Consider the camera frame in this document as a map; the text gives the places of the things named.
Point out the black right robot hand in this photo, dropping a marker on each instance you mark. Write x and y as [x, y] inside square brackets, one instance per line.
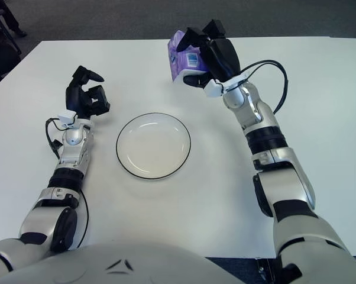
[220, 56]

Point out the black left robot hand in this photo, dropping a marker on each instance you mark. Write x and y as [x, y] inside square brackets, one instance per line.
[74, 99]

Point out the purple tissue paper pack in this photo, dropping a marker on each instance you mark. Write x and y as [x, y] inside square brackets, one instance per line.
[184, 63]

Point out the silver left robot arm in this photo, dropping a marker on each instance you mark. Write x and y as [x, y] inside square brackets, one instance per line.
[73, 151]

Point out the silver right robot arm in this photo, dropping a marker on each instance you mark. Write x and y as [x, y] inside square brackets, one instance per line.
[266, 139]

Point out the white plate with black rim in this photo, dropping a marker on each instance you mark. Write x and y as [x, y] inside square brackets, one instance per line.
[153, 148]

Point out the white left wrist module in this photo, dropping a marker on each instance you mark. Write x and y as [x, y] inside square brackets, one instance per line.
[67, 116]

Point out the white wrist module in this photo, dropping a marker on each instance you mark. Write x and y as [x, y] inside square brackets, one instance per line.
[213, 88]
[67, 116]

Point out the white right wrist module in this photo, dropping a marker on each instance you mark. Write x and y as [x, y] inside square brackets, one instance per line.
[213, 88]

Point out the black office chair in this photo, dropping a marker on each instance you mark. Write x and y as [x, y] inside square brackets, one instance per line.
[0, 50]

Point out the grey robot torso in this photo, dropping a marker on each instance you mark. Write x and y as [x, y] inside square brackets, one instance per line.
[136, 266]

